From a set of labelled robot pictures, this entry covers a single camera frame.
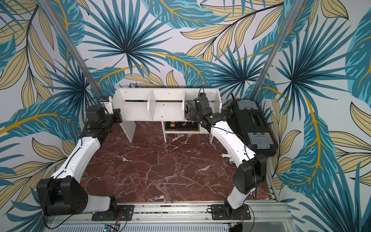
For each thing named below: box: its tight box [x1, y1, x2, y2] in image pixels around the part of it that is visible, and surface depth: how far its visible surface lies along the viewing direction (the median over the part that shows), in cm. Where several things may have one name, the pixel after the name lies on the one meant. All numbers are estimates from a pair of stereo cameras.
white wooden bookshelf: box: [112, 87, 223, 143], surface depth 86 cm
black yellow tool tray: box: [165, 120, 200, 132], surface depth 93 cm
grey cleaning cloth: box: [185, 100, 198, 121], surface depth 81 cm
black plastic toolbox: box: [226, 98, 279, 157], surface depth 92 cm
